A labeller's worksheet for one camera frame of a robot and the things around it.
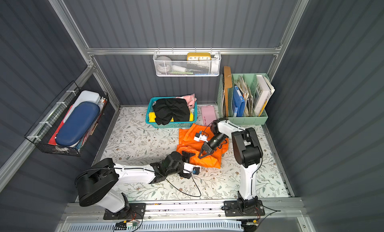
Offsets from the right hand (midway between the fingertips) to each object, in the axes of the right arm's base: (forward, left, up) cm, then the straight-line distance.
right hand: (204, 156), depth 85 cm
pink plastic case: (+37, -4, -5) cm, 37 cm away
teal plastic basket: (+24, +20, -1) cm, 31 cm away
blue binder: (+32, -23, +12) cm, 41 cm away
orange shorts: (+12, +11, -5) cm, 17 cm away
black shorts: (+28, +25, +10) cm, 39 cm away
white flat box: (+20, +63, +29) cm, 72 cm away
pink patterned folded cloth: (+39, +9, +7) cm, 41 cm away
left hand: (-3, +6, +1) cm, 7 cm away
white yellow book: (+36, -38, +18) cm, 56 cm away
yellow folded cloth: (+28, +35, +3) cm, 45 cm away
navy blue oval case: (+3, +59, +27) cm, 65 cm away
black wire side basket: (-5, +69, +28) cm, 74 cm away
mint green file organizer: (+34, -28, +10) cm, 45 cm away
